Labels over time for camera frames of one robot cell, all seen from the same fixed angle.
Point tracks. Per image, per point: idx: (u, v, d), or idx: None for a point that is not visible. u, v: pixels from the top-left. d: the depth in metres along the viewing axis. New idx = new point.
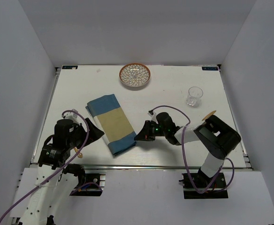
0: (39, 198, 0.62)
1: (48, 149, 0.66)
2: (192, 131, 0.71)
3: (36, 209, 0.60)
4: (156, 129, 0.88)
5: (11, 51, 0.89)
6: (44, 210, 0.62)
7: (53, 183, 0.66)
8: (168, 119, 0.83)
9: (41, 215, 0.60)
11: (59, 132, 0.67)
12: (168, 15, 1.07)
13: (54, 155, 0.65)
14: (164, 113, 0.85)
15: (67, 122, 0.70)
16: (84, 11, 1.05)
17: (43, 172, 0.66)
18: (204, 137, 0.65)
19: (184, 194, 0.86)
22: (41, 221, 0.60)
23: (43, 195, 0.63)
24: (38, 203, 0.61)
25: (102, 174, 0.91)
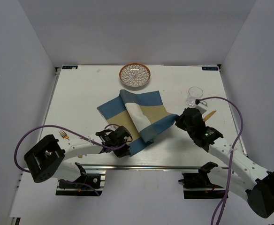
0: (81, 141, 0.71)
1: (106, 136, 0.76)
2: (245, 173, 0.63)
3: (73, 145, 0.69)
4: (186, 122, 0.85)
5: (11, 51, 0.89)
6: (74, 152, 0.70)
7: (89, 147, 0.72)
8: (197, 116, 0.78)
9: (70, 151, 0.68)
11: (118, 131, 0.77)
12: (168, 15, 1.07)
13: (105, 141, 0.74)
14: (197, 110, 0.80)
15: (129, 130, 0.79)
16: (84, 11, 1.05)
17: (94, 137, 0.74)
18: (261, 198, 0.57)
19: (184, 194, 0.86)
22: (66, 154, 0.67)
23: (84, 144, 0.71)
24: (79, 144, 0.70)
25: (102, 174, 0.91)
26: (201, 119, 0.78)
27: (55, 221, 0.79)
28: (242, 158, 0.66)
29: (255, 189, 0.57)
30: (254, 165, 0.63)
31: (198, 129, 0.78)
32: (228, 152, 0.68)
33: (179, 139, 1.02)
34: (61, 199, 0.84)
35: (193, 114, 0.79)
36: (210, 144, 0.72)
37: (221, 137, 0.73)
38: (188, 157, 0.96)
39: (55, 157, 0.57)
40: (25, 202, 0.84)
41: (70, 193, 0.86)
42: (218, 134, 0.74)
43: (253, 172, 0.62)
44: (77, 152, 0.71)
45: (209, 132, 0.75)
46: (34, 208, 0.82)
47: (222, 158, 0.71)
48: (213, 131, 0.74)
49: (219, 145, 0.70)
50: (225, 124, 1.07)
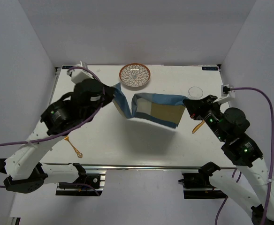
0: (23, 154, 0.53)
1: (61, 107, 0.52)
2: (273, 209, 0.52)
3: (17, 163, 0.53)
4: (210, 120, 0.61)
5: (11, 51, 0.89)
6: (25, 167, 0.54)
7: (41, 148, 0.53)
8: (241, 128, 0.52)
9: (18, 171, 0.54)
11: (75, 94, 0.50)
12: (168, 15, 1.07)
13: (56, 120, 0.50)
14: (241, 116, 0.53)
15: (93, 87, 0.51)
16: (84, 11, 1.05)
17: (38, 130, 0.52)
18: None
19: (184, 194, 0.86)
22: (19, 175, 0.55)
23: (27, 156, 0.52)
24: (21, 160, 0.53)
25: (102, 174, 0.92)
26: (245, 129, 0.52)
27: (56, 220, 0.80)
28: None
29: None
30: None
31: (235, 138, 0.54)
32: (265, 183, 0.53)
33: (179, 139, 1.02)
34: (61, 199, 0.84)
35: (236, 121, 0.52)
36: (247, 166, 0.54)
37: (261, 159, 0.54)
38: (186, 157, 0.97)
39: (9, 182, 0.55)
40: (25, 203, 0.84)
41: (70, 193, 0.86)
42: (258, 152, 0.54)
43: None
44: (33, 161, 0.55)
45: (247, 146, 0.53)
46: (34, 208, 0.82)
47: (249, 179, 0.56)
48: (248, 143, 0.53)
49: (256, 170, 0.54)
50: None
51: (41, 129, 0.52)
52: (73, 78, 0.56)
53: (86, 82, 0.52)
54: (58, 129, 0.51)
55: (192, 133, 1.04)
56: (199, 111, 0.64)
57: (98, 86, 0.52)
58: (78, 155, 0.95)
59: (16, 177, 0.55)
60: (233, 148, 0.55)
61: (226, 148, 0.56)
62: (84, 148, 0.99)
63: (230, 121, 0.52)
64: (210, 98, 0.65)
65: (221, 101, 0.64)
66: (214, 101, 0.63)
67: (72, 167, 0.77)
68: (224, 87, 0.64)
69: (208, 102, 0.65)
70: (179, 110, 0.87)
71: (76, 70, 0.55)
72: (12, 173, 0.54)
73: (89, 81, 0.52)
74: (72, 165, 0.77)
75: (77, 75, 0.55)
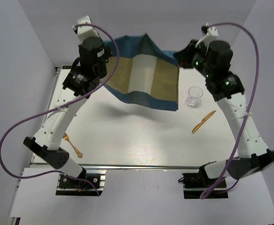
0: (56, 119, 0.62)
1: (76, 71, 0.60)
2: (245, 142, 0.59)
3: (49, 131, 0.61)
4: (196, 63, 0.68)
5: (11, 51, 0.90)
6: (57, 134, 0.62)
7: (71, 112, 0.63)
8: (224, 54, 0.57)
9: (53, 137, 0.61)
11: (82, 53, 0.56)
12: (168, 15, 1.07)
13: (80, 82, 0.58)
14: (226, 46, 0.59)
15: (96, 42, 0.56)
16: (85, 11, 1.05)
17: (65, 95, 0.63)
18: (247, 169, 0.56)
19: (184, 194, 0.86)
22: (53, 143, 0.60)
23: (59, 119, 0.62)
24: (54, 124, 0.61)
25: (102, 174, 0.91)
26: (227, 59, 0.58)
27: (55, 221, 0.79)
28: (251, 127, 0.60)
29: (247, 161, 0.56)
30: (258, 139, 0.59)
31: (218, 71, 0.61)
32: (241, 116, 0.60)
33: (179, 139, 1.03)
34: (61, 199, 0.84)
35: (218, 48, 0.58)
36: (225, 98, 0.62)
37: (242, 93, 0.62)
38: (186, 157, 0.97)
39: (45, 151, 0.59)
40: (25, 203, 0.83)
41: (70, 193, 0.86)
42: (239, 86, 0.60)
43: (254, 145, 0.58)
44: (61, 130, 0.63)
45: (229, 80, 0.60)
46: (34, 208, 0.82)
47: (227, 114, 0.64)
48: (232, 78, 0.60)
49: (233, 102, 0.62)
50: (225, 123, 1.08)
51: (67, 94, 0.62)
52: (79, 35, 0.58)
53: (87, 41, 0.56)
54: (83, 90, 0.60)
55: (192, 133, 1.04)
56: (187, 58, 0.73)
57: (98, 41, 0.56)
58: (78, 155, 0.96)
59: (51, 146, 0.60)
60: (215, 81, 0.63)
61: (209, 80, 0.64)
62: (84, 148, 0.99)
63: (212, 49, 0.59)
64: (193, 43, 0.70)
65: (203, 41, 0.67)
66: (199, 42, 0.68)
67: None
68: (203, 26, 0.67)
69: (191, 47, 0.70)
70: (174, 65, 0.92)
71: (83, 26, 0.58)
72: (45, 142, 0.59)
73: (88, 40, 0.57)
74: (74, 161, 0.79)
75: (85, 31, 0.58)
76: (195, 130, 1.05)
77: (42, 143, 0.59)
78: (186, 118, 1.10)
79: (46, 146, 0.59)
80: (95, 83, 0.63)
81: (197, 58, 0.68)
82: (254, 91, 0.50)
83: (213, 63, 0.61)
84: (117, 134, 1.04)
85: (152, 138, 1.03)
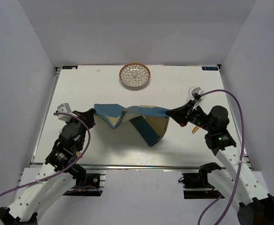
0: (34, 191, 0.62)
1: (56, 150, 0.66)
2: (244, 189, 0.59)
3: (26, 201, 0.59)
4: (197, 123, 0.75)
5: (11, 51, 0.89)
6: (32, 207, 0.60)
7: (49, 184, 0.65)
8: (223, 120, 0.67)
9: (27, 210, 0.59)
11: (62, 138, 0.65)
12: (168, 15, 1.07)
13: (61, 160, 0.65)
14: (224, 112, 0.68)
15: (73, 130, 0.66)
16: (84, 11, 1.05)
17: (45, 170, 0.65)
18: (253, 214, 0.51)
19: (184, 194, 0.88)
22: (25, 215, 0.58)
23: (37, 191, 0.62)
24: (32, 195, 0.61)
25: (102, 174, 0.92)
26: (224, 124, 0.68)
27: (55, 221, 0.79)
28: (247, 174, 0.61)
29: (249, 205, 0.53)
30: (258, 184, 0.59)
31: (217, 131, 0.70)
32: (235, 163, 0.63)
33: (179, 139, 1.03)
34: (61, 199, 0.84)
35: (217, 116, 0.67)
36: (220, 149, 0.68)
37: (234, 146, 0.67)
38: (186, 157, 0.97)
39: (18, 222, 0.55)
40: None
41: (70, 193, 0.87)
42: (232, 141, 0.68)
43: (254, 190, 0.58)
44: (36, 203, 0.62)
45: (223, 137, 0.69)
46: None
47: (226, 166, 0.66)
48: (225, 137, 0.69)
49: (229, 153, 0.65)
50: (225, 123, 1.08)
51: (47, 169, 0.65)
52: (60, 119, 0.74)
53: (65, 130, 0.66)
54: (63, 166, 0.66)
55: (192, 133, 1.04)
56: (186, 118, 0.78)
57: (74, 129, 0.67)
58: None
59: (23, 217, 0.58)
60: (213, 138, 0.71)
61: (208, 137, 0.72)
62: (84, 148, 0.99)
63: (214, 116, 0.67)
64: (190, 107, 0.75)
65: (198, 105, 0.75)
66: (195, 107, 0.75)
67: (65, 178, 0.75)
68: (195, 93, 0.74)
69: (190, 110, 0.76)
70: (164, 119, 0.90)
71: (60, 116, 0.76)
72: (19, 215, 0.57)
73: (67, 126, 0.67)
74: (64, 175, 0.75)
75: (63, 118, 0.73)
76: (195, 130, 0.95)
77: (16, 216, 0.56)
78: None
79: (19, 217, 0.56)
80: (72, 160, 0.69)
81: (198, 119, 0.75)
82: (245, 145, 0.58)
83: (213, 125, 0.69)
84: (117, 134, 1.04)
85: None
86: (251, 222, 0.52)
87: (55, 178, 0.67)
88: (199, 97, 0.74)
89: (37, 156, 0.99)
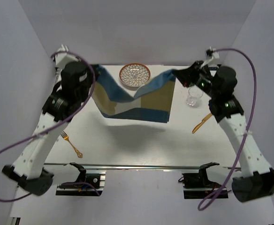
0: (35, 146, 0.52)
1: (54, 97, 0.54)
2: (247, 161, 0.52)
3: (30, 159, 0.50)
4: (201, 84, 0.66)
5: (11, 51, 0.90)
6: (38, 162, 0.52)
7: (53, 135, 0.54)
8: (230, 82, 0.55)
9: (34, 166, 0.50)
11: (63, 79, 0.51)
12: (168, 15, 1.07)
13: (60, 108, 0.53)
14: (233, 73, 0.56)
15: (78, 67, 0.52)
16: (84, 11, 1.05)
17: (44, 121, 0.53)
18: (250, 188, 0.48)
19: (184, 194, 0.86)
22: (34, 171, 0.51)
23: (40, 146, 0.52)
24: (34, 151, 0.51)
25: (102, 174, 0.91)
26: (231, 87, 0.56)
27: (55, 221, 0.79)
28: (251, 145, 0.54)
29: (248, 179, 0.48)
30: (261, 158, 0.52)
31: (223, 95, 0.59)
32: (241, 133, 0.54)
33: (179, 139, 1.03)
34: (61, 199, 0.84)
35: (224, 76, 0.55)
36: (225, 117, 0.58)
37: (241, 115, 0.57)
38: (186, 157, 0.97)
39: (25, 181, 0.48)
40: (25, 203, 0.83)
41: (70, 193, 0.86)
42: (239, 108, 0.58)
43: (256, 163, 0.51)
44: (43, 155, 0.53)
45: (229, 103, 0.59)
46: (34, 207, 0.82)
47: (229, 134, 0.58)
48: (232, 102, 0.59)
49: (233, 122, 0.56)
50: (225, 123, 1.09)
51: (45, 119, 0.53)
52: (58, 61, 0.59)
53: (68, 66, 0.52)
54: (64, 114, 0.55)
55: (192, 133, 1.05)
56: (191, 78, 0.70)
57: (81, 65, 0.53)
58: (78, 155, 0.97)
59: (32, 174, 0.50)
60: (216, 104, 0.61)
61: (211, 102, 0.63)
62: (84, 149, 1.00)
63: (220, 77, 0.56)
64: (197, 64, 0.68)
65: (208, 64, 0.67)
66: (201, 65, 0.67)
67: (72, 167, 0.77)
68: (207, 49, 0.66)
69: (196, 69, 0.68)
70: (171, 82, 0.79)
71: (59, 54, 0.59)
72: (26, 172, 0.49)
73: (71, 63, 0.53)
74: (71, 165, 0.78)
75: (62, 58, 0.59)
76: (195, 130, 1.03)
77: (22, 173, 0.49)
78: (187, 118, 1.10)
79: (26, 176, 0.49)
80: (75, 107, 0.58)
81: (203, 79, 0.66)
82: (252, 113, 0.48)
83: (218, 89, 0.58)
84: (117, 134, 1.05)
85: (153, 139, 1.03)
86: (248, 193, 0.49)
87: (59, 128, 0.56)
88: (210, 53, 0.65)
89: None
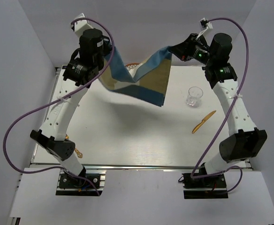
0: (59, 111, 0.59)
1: (74, 63, 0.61)
2: (234, 120, 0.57)
3: (55, 122, 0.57)
4: (199, 55, 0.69)
5: (11, 51, 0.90)
6: (62, 125, 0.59)
7: (74, 101, 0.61)
8: (224, 46, 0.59)
9: (59, 129, 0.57)
11: (83, 44, 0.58)
12: (168, 15, 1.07)
13: (80, 71, 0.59)
14: (229, 39, 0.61)
15: (95, 34, 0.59)
16: (84, 11, 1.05)
17: (66, 87, 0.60)
18: (235, 145, 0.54)
19: (184, 194, 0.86)
22: (59, 133, 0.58)
23: (63, 111, 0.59)
24: (58, 116, 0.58)
25: (102, 174, 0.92)
26: (226, 52, 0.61)
27: (55, 221, 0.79)
28: (240, 107, 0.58)
29: (234, 135, 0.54)
30: (247, 118, 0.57)
31: (218, 62, 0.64)
32: (232, 96, 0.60)
33: (179, 139, 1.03)
34: (61, 199, 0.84)
35: (220, 41, 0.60)
36: (218, 81, 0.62)
37: (234, 80, 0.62)
38: (186, 157, 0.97)
39: (53, 141, 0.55)
40: (24, 203, 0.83)
41: (70, 193, 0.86)
42: (232, 74, 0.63)
43: (243, 122, 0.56)
44: (66, 119, 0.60)
45: (224, 69, 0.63)
46: (34, 207, 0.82)
47: (221, 97, 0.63)
48: (227, 68, 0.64)
49: (226, 86, 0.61)
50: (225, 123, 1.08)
51: (68, 85, 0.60)
52: (76, 30, 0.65)
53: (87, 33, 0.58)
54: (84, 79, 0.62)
55: (192, 133, 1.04)
56: (187, 51, 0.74)
57: (98, 33, 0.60)
58: (78, 155, 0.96)
59: (58, 136, 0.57)
60: (212, 71, 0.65)
61: (207, 69, 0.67)
62: (84, 148, 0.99)
63: (216, 41, 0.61)
64: (194, 36, 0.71)
65: (203, 34, 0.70)
66: (198, 37, 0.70)
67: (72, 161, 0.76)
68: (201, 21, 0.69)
69: (192, 40, 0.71)
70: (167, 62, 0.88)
71: (79, 21, 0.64)
72: (53, 134, 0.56)
73: (88, 31, 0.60)
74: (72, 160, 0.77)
75: (82, 26, 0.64)
76: (195, 130, 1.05)
77: (49, 135, 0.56)
78: (187, 118, 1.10)
79: (53, 137, 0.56)
80: (94, 73, 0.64)
81: (200, 50, 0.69)
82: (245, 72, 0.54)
83: (214, 55, 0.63)
84: (117, 133, 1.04)
85: (153, 138, 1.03)
86: (232, 150, 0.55)
87: (79, 94, 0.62)
88: (205, 24, 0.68)
89: (36, 156, 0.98)
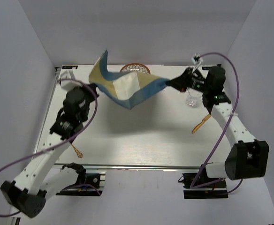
0: (40, 161, 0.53)
1: (61, 120, 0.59)
2: (233, 136, 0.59)
3: (33, 173, 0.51)
4: (197, 86, 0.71)
5: (11, 51, 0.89)
6: (39, 179, 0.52)
7: (56, 154, 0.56)
8: (219, 78, 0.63)
9: (35, 182, 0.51)
11: (65, 106, 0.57)
12: (168, 15, 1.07)
13: (67, 129, 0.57)
14: (223, 71, 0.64)
15: (78, 96, 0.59)
16: (84, 11, 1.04)
17: (50, 140, 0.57)
18: (237, 154, 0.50)
19: (184, 194, 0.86)
22: (33, 188, 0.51)
23: (44, 162, 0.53)
24: (37, 167, 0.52)
25: (102, 174, 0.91)
26: (221, 82, 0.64)
27: (55, 221, 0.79)
28: (238, 123, 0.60)
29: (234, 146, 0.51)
30: (246, 131, 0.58)
31: (213, 90, 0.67)
32: (227, 115, 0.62)
33: (179, 138, 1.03)
34: (61, 199, 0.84)
35: (215, 73, 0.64)
36: (214, 105, 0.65)
37: (229, 103, 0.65)
38: (186, 157, 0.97)
39: (26, 194, 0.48)
40: None
41: (70, 193, 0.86)
42: (227, 99, 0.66)
43: (242, 136, 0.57)
44: (44, 173, 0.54)
45: (218, 95, 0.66)
46: None
47: (220, 120, 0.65)
48: (223, 95, 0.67)
49: (222, 107, 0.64)
50: None
51: (53, 138, 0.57)
52: (63, 86, 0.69)
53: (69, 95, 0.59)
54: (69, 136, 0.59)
55: (192, 133, 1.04)
56: (186, 85, 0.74)
57: (79, 94, 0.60)
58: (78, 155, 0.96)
59: (31, 190, 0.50)
60: (208, 97, 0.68)
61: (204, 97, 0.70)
62: (84, 148, 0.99)
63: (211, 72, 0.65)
64: (189, 69, 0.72)
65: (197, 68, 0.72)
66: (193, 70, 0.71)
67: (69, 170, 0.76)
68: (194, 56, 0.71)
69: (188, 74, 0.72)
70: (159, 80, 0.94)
71: (64, 80, 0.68)
72: (27, 187, 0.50)
73: (71, 93, 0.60)
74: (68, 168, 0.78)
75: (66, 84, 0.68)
76: (195, 130, 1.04)
77: (23, 188, 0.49)
78: (186, 118, 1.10)
79: (26, 190, 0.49)
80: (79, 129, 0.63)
81: (197, 82, 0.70)
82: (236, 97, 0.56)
83: (210, 84, 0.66)
84: (117, 134, 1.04)
85: (152, 138, 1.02)
86: (235, 162, 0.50)
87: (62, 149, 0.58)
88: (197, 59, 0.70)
89: None
